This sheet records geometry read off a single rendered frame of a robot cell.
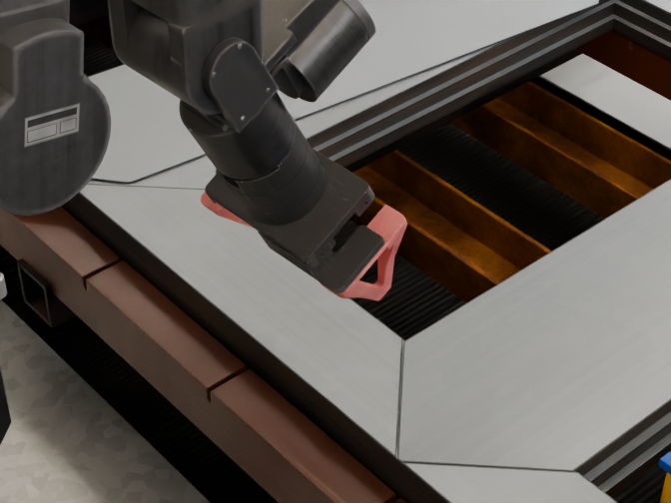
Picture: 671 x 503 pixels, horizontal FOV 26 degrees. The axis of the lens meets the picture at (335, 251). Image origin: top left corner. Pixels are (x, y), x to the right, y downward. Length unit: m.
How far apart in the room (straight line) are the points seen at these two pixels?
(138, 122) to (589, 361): 0.51
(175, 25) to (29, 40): 0.11
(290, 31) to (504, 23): 0.72
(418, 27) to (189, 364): 0.52
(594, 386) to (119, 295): 0.41
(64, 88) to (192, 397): 0.53
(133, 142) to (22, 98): 0.68
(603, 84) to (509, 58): 1.54
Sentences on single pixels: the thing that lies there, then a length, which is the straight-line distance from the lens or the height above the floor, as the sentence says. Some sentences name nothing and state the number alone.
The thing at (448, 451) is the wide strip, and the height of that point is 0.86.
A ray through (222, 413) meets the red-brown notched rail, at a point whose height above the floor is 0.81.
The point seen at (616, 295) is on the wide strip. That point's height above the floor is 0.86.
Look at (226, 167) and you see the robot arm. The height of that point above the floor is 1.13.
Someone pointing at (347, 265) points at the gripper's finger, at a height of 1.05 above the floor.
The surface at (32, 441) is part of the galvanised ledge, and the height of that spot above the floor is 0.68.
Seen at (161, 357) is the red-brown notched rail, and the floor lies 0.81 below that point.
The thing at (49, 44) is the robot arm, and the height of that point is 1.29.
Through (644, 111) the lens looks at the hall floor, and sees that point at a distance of 3.00.
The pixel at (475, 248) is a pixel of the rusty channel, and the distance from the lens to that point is 1.53.
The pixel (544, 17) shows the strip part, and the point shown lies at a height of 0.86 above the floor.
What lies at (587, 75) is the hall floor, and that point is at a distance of 3.10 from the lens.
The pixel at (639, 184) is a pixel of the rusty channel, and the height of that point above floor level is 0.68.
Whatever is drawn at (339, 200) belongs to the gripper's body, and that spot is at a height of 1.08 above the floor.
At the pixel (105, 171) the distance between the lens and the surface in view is 1.35.
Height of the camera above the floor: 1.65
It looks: 40 degrees down
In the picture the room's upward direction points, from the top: straight up
